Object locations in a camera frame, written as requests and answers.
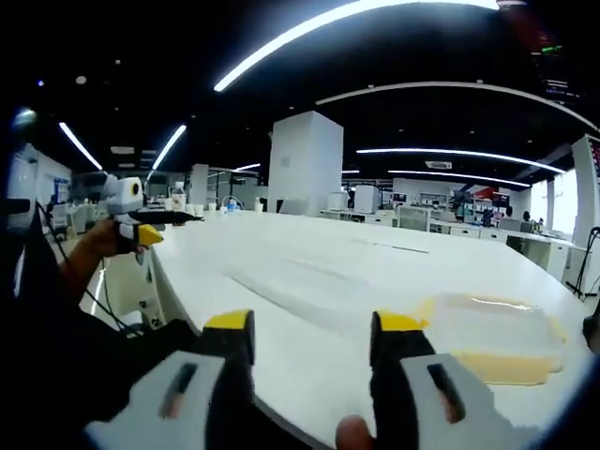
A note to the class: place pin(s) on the person's left hand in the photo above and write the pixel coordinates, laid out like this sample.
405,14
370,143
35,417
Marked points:
105,239

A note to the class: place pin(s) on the dark wall screen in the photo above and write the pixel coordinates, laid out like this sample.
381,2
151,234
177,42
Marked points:
555,65

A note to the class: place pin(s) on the person's right hand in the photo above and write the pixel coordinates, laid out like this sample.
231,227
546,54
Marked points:
355,433

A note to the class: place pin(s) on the black tripod stand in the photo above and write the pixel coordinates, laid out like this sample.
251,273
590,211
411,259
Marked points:
585,262

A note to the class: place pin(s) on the person's dark clothing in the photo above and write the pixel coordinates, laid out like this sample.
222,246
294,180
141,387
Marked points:
51,356

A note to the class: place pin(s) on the clear water bottle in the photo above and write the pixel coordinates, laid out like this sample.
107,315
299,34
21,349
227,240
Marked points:
177,196

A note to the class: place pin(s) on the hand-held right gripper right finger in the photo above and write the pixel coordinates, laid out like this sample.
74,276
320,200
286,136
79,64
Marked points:
422,379

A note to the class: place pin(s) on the short ceiling light strip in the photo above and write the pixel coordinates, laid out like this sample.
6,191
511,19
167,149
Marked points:
169,146
79,145

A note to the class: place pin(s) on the white square pillar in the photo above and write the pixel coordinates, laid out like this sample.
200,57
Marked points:
304,164

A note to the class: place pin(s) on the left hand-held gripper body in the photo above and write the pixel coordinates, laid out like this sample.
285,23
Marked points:
123,192

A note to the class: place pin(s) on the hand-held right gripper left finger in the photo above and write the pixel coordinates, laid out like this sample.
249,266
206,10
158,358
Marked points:
187,375

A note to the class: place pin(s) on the white desk cabinet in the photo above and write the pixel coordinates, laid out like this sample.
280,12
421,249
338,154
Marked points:
152,286

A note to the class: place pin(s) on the long ceiling light strip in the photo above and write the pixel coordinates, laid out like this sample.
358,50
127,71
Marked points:
459,157
328,28

